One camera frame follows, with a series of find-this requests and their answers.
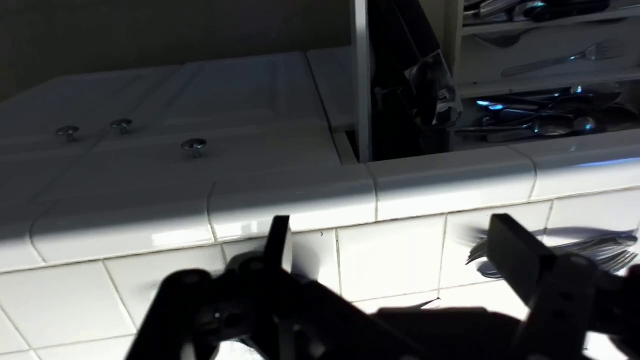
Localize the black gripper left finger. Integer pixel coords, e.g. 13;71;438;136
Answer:
261;213;295;274

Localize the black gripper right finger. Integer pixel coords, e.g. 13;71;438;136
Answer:
485;211;573;311

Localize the round metal cabinet knob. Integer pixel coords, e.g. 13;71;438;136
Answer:
180;136;211;159

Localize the white base cabinet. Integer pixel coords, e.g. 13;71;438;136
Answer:
0;47;363;201

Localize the white open drawer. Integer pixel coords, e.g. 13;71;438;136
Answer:
350;0;640;163

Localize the white cutlery organizer tray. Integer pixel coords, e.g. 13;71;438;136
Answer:
453;0;640;138

